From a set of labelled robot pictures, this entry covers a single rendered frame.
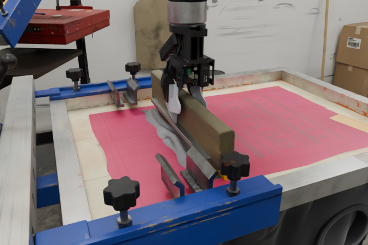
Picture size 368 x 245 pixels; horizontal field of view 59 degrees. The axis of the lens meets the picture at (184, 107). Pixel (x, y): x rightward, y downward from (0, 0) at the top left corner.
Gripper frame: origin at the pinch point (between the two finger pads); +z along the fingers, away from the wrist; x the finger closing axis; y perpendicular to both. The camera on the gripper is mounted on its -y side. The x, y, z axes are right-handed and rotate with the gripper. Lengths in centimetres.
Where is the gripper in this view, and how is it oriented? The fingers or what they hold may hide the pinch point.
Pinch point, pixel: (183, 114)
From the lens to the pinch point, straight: 72.1
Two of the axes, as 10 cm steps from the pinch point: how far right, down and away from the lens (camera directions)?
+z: 0.0, 9.3, 3.8
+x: 9.2, -1.5, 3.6
